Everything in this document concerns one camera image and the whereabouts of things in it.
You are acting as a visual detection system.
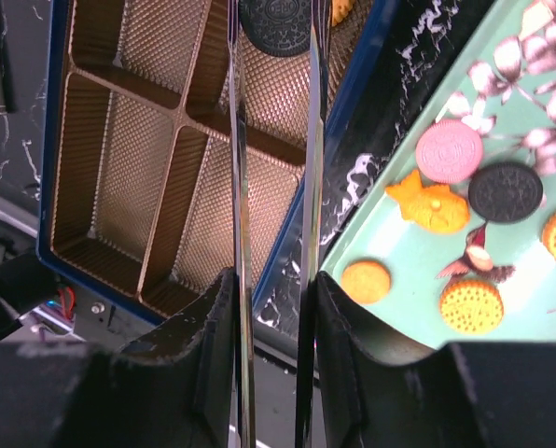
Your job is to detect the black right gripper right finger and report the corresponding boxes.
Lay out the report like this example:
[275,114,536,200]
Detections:
[316,273,556,447]

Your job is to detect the black sandwich cookie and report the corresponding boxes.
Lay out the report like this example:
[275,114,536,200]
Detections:
[239,0,311,58]
[467,161,544,224]

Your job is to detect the pink sandwich cookie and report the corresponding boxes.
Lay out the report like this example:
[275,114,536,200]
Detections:
[415,119,484,184]

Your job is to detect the metal tongs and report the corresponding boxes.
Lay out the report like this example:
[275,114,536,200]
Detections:
[227,1,332,447]

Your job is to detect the green floral serving tray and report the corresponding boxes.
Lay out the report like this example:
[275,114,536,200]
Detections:
[324,1,556,348]

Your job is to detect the gold plastic divider tray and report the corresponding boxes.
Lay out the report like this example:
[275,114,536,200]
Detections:
[49,0,375,319]

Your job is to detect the plain orange round cookie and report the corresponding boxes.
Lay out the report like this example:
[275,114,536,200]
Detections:
[341,259,391,305]

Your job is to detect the yellow fish cookie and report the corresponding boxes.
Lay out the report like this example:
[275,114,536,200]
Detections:
[385,169,470,234]

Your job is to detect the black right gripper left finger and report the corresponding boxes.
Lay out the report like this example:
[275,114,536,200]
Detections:
[0,268,234,447]

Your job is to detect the blue cookie tin box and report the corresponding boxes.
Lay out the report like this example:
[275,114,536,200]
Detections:
[35,0,400,327]

